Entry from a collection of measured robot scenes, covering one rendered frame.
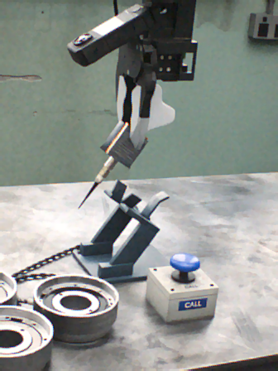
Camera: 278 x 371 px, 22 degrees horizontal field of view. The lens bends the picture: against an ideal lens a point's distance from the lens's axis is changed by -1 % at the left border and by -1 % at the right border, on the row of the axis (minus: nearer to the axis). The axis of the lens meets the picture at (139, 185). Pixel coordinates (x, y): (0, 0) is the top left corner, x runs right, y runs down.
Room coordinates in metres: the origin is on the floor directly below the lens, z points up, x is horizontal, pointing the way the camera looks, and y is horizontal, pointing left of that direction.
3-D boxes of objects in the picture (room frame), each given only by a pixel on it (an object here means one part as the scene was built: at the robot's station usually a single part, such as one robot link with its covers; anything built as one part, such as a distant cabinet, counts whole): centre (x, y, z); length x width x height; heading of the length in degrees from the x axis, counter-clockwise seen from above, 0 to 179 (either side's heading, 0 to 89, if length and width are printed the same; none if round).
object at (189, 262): (0.85, -0.07, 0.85); 0.04 x 0.04 x 0.05
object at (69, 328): (0.79, 0.06, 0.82); 0.10 x 0.10 x 0.04
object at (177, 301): (0.85, -0.07, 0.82); 0.08 x 0.07 x 0.05; 114
